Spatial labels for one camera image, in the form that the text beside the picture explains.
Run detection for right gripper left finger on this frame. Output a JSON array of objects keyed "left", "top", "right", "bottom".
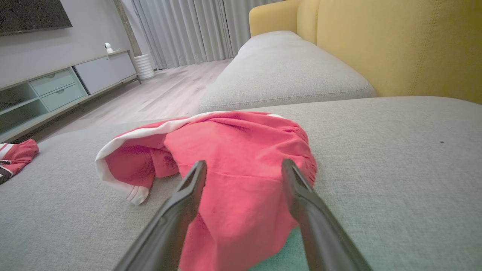
[{"left": 113, "top": 160, "right": 208, "bottom": 271}]

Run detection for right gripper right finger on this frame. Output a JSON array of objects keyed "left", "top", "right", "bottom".
[{"left": 281, "top": 158, "right": 374, "bottom": 271}]

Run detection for red shorts white trim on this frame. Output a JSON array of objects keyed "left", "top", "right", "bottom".
[{"left": 95, "top": 111, "right": 317, "bottom": 271}]

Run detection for red jersey white sleeves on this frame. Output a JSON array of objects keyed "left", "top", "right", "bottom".
[{"left": 0, "top": 139, "right": 39, "bottom": 185}]

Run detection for large grey sofa seat cushion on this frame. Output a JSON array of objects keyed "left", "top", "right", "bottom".
[{"left": 0, "top": 96, "right": 482, "bottom": 271}]

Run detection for white ribbed cylinder appliance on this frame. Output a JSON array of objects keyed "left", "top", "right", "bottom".
[{"left": 134, "top": 53, "right": 155, "bottom": 81}]

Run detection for small grey sofa seat cushion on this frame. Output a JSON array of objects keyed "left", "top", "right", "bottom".
[{"left": 198, "top": 30, "right": 377, "bottom": 113}]

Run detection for pale green TV cabinet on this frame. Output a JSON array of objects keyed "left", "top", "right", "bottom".
[{"left": 0, "top": 49, "right": 142, "bottom": 143}]

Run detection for grey pleated curtain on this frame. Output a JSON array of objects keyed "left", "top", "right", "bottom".
[{"left": 130, "top": 0, "right": 287, "bottom": 70}]

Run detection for yellow sofa backrest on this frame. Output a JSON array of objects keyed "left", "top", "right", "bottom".
[{"left": 249, "top": 0, "right": 482, "bottom": 105}]

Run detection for black flat television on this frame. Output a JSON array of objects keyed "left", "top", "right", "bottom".
[{"left": 0, "top": 0, "right": 73, "bottom": 37}]

